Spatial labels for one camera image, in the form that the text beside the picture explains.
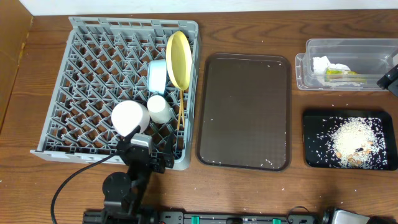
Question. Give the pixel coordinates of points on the white rice food scraps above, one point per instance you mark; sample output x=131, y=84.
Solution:
x=350, y=143

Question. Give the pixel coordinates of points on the wooden chopstick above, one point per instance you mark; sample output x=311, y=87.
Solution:
x=179, y=109
x=183, y=114

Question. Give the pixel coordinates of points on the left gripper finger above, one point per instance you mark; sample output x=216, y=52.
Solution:
x=168, y=152
x=127, y=139

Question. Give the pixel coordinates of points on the orange snack wrapper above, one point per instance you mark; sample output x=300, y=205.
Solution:
x=334, y=75

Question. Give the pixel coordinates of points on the white napkin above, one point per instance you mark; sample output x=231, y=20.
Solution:
x=321, y=64

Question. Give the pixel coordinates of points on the clear plastic bin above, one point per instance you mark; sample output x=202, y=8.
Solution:
x=371, y=59

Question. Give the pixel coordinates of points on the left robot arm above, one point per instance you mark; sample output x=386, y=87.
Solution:
x=124, y=191

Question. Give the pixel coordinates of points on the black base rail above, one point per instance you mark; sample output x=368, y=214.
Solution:
x=178, y=217

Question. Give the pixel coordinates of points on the pink saucer plate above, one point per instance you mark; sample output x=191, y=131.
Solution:
x=127, y=115

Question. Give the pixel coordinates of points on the yellow plate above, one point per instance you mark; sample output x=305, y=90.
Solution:
x=179, y=60

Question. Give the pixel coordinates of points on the light blue bowl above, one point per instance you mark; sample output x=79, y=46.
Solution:
x=157, y=76

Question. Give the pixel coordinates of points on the grey plastic dish rack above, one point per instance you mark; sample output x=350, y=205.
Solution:
x=105, y=62

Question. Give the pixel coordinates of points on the brown serving tray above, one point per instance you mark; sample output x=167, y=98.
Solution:
x=245, y=121

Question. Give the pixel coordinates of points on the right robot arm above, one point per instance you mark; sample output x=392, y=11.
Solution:
x=339, y=216

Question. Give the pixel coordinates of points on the cream white cup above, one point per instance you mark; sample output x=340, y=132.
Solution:
x=159, y=109

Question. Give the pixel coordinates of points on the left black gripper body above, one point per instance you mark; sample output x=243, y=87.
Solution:
x=152, y=158

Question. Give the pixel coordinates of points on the black plastic bin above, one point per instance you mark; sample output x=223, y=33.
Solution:
x=312, y=124

